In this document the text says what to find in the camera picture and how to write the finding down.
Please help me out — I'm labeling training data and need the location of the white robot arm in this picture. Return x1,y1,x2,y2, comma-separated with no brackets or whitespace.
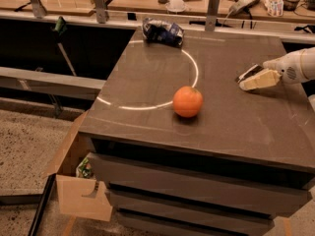
235,47,315,91

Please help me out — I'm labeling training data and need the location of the middle metal bracket post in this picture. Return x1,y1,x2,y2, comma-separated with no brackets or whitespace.
94,0,107,24

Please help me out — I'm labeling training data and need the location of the black rxbar chocolate wrapper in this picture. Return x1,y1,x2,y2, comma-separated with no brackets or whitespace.
235,74,244,83

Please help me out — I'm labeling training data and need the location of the white power strip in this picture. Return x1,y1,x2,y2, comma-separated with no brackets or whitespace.
228,0,260,16

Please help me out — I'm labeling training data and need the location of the white rounded gripper body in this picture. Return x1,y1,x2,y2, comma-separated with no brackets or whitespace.
263,51,310,84

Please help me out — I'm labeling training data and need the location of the green handled tool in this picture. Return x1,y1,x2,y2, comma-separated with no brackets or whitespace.
52,16,77,76

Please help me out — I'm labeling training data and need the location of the white bowl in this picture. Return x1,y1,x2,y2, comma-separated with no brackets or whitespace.
165,0,186,13

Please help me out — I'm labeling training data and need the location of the black mesh cup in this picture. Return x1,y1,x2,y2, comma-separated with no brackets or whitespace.
283,0,300,11

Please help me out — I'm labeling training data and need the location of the green packet in box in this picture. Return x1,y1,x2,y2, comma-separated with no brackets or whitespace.
76,157,93,179

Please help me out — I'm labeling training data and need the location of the colourful small packet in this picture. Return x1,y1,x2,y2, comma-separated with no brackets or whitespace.
264,0,284,17

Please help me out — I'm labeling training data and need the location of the orange fruit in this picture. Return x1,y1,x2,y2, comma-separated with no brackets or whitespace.
172,86,203,118

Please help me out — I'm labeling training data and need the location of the metal bracket post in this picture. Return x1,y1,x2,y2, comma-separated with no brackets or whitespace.
205,0,220,31
30,0,47,19
94,0,107,24

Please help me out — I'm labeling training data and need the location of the left metal bracket post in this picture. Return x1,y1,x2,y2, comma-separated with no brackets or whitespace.
30,0,47,19

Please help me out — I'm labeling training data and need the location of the open cardboard box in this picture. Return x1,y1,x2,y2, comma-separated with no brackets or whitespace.
44,112,112,221

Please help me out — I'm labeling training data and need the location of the grey metal rail beam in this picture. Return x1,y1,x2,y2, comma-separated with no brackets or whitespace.
0,67,105,100

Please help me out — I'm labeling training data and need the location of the crumpled blue chip bag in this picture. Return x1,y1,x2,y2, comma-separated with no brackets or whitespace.
142,18,184,47

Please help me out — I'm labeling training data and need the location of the right metal bracket post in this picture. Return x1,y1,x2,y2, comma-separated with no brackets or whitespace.
205,0,220,31

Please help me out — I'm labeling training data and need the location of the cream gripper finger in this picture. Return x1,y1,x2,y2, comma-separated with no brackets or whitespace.
239,69,281,90
241,64,263,82

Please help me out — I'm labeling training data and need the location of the grey drawer cabinet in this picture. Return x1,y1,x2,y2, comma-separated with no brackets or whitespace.
80,31,315,236

